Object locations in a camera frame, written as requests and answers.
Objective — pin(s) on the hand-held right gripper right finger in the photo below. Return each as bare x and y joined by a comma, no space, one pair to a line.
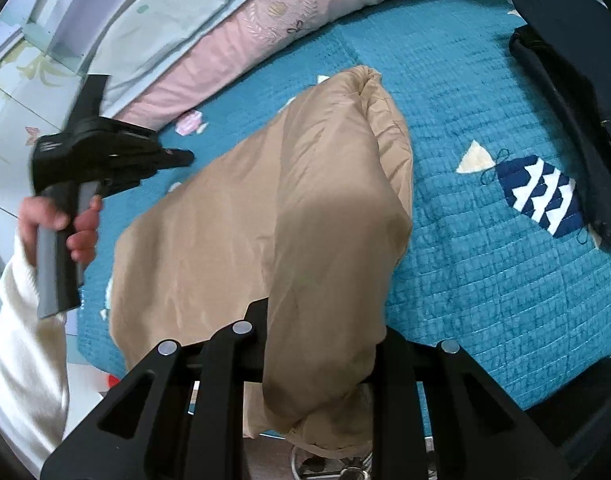
400,360

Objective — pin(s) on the tan pants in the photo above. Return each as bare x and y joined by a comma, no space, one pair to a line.
285,185

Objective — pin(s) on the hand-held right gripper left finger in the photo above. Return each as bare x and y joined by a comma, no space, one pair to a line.
258,335

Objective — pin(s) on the pink pillow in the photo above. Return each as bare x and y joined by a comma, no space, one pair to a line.
225,55

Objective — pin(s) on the white bed headboard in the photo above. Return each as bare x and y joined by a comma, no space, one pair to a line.
80,20

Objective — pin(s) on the teal quilted blanket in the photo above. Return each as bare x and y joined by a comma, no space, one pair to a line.
460,285

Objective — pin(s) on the navy knit sweater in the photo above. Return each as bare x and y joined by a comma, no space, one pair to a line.
575,60

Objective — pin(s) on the person's left forearm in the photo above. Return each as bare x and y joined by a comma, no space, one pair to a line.
20,360

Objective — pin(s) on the pale white pillow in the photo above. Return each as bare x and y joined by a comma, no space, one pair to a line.
160,10

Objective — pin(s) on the person's left hand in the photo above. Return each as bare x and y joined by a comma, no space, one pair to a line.
85,235

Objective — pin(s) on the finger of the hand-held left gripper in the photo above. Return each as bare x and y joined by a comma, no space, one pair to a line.
178,157

